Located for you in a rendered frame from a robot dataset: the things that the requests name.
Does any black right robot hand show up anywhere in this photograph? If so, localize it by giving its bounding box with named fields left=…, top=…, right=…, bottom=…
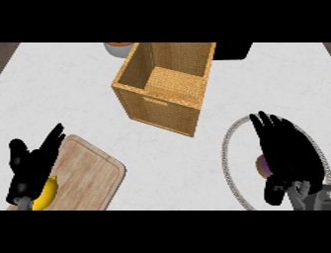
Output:
left=248, top=111, right=325, bottom=207

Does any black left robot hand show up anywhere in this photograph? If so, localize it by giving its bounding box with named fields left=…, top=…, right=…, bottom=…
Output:
left=4, top=123, right=67, bottom=206

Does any tall wicker basket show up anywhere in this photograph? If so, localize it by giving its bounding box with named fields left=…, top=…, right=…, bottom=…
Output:
left=109, top=42, right=217, bottom=138

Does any purple can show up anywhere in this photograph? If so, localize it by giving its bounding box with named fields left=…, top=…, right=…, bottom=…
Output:
left=254, top=154, right=274, bottom=179

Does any wooden cutting board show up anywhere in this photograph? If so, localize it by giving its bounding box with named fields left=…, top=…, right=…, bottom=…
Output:
left=4, top=133, right=127, bottom=211

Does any grey pot with orange rim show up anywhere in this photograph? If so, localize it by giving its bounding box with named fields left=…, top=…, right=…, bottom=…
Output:
left=104, top=42, right=136, bottom=59

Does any yellow banana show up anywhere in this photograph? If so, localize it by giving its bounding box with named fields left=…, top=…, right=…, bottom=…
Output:
left=31, top=175, right=59, bottom=211

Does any black appliance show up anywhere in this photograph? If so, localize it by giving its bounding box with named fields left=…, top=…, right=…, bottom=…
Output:
left=213, top=42, right=254, bottom=61

